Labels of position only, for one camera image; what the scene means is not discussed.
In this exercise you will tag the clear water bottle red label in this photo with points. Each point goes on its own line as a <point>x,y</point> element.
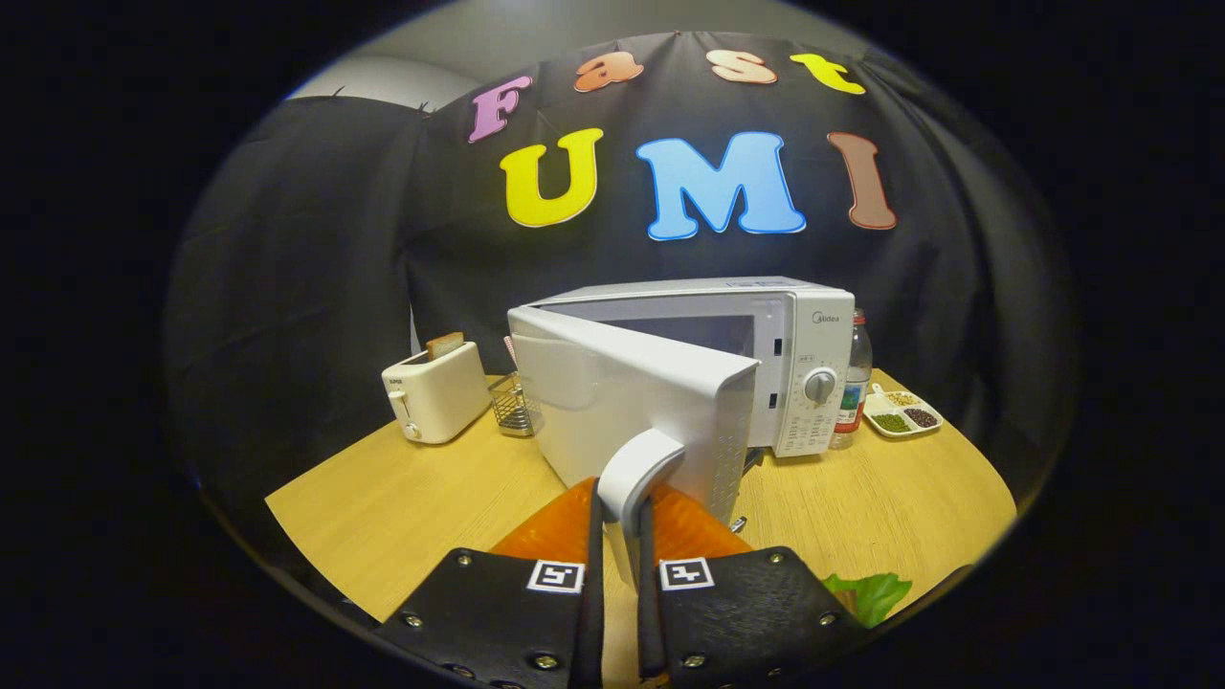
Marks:
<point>852,383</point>

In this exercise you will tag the brown sandwich with green lettuce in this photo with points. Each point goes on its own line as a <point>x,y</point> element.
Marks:
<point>876,593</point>

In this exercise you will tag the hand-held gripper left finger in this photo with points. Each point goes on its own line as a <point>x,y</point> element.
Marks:
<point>591,612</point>

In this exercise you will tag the white toaster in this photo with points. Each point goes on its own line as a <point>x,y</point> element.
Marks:
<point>440,397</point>

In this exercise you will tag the pink stick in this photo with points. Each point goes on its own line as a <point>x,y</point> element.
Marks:
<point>510,352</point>

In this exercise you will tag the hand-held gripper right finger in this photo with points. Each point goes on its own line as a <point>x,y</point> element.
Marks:
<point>651,612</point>

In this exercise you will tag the white microwave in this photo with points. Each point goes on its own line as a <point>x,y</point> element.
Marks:
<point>622,402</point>

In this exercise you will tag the white divided dish of beans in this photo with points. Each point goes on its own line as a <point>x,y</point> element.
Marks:
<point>900,413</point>

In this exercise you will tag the toast slice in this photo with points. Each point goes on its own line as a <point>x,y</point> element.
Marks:
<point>445,344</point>

